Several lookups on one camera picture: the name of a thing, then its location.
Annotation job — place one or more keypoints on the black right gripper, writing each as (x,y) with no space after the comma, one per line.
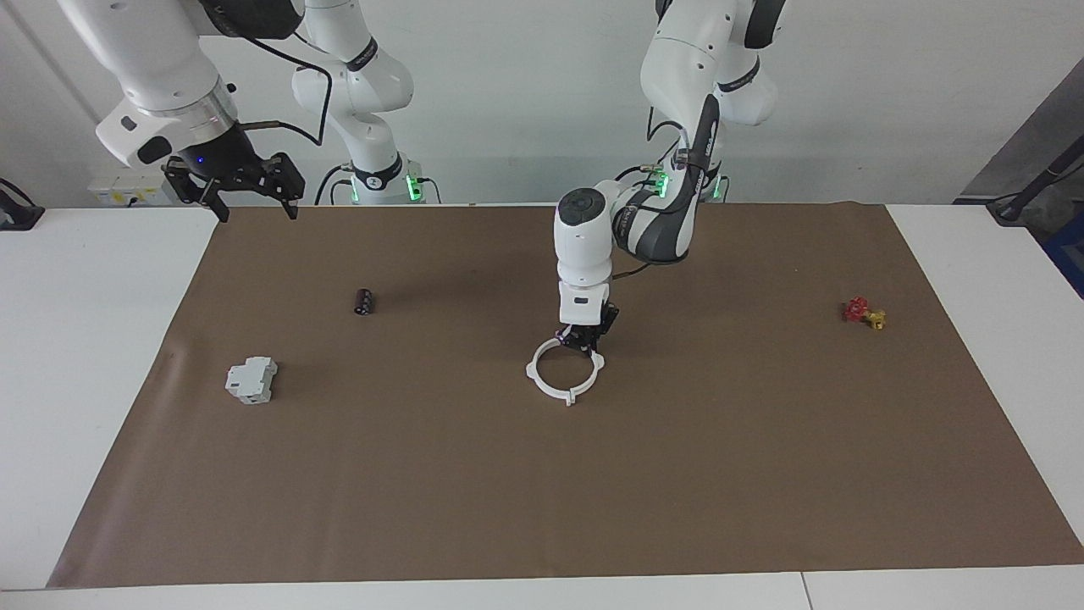
(229,169)

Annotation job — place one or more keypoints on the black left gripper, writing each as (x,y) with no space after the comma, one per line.
(597,329)

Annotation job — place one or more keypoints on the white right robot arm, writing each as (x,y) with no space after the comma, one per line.
(161,59)

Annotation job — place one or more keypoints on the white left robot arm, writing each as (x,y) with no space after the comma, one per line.
(584,237)

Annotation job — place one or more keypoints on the white power strip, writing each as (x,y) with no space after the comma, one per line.
(114,193)

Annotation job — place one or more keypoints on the black cylindrical capacitor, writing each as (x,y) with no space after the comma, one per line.
(365,302)

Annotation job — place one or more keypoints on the brown paper table mat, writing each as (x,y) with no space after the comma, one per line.
(542,491)

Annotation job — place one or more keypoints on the white circuit breaker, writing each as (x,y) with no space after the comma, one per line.
(251,379)

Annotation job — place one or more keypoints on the red and yellow valve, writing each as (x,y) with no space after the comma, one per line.
(857,310)

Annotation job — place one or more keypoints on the black tripod stand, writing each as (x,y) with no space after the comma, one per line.
(1016,207)

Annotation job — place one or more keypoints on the blue crate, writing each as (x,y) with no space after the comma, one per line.
(1069,254)

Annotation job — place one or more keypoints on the black table clamp mount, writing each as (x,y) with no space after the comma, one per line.
(17,216)

